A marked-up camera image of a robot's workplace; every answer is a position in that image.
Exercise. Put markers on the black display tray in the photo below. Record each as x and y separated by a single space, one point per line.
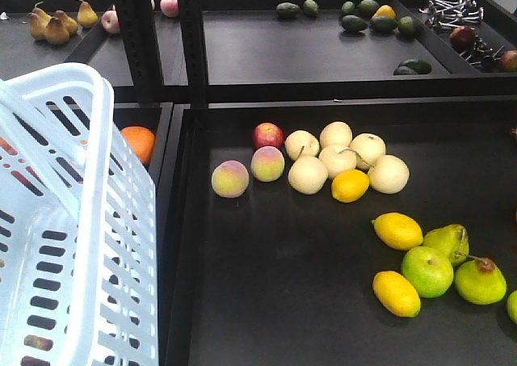
275 277
255 57

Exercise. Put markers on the white pear centre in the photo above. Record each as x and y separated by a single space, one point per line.
337 158

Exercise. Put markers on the brown yellow pear left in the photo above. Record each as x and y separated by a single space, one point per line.
38 20

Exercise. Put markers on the green pear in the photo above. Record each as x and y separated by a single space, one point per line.
479 280
452 240

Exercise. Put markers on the red apple beside peaches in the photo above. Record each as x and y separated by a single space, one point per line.
268 134

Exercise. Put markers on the white pear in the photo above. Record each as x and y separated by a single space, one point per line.
337 158
389 174
301 143
335 133
307 175
369 147

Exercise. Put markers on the yellow lemon near pears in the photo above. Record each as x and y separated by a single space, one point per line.
349 186

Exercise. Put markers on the large orange at edge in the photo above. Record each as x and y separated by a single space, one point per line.
141 140

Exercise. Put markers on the white pear front right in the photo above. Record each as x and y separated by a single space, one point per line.
389 174

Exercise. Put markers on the light blue plastic basket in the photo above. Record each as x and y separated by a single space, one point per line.
78 230

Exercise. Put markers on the lower yellow lemon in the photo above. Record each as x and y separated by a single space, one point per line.
396 294

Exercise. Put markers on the black wooden display stand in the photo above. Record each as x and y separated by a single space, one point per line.
157 117

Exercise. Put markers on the upper yellow lemon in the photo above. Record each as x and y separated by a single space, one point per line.
398 231

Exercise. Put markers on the white pear rear middle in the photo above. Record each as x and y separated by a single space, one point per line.
335 133

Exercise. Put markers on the brown yellow pear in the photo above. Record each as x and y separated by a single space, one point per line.
38 20
86 16
55 32

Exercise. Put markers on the black perforated post right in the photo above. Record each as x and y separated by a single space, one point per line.
194 51

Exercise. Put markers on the green pear upper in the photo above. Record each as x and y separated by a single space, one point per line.
452 240

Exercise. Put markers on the pink apple on back tray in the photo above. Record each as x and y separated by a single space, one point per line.
110 22

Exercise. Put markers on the white pear front left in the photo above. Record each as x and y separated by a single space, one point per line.
307 175

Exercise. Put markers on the white pear rear left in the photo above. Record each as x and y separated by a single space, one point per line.
301 143

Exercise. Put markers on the right pink green peach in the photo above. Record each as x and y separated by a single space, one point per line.
267 164

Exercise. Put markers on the brown yellow pear front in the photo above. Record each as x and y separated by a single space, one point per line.
55 32

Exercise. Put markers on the green apple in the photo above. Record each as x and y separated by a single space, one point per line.
428 270

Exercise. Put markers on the dark green avocado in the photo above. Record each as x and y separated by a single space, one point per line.
287 10

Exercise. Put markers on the pink green peach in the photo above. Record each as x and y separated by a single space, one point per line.
267 164
230 179

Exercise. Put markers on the pink apple far back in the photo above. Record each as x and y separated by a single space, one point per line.
170 8

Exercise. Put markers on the white pear rear right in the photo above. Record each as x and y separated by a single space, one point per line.
369 147

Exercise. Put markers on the black back display tray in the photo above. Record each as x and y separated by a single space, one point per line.
255 57

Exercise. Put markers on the left pink green peach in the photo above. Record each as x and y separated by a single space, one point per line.
230 179

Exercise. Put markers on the green pear lower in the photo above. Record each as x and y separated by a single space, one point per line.
479 280

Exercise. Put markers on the brown yellow pear rear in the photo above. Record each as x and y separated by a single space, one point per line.
86 16

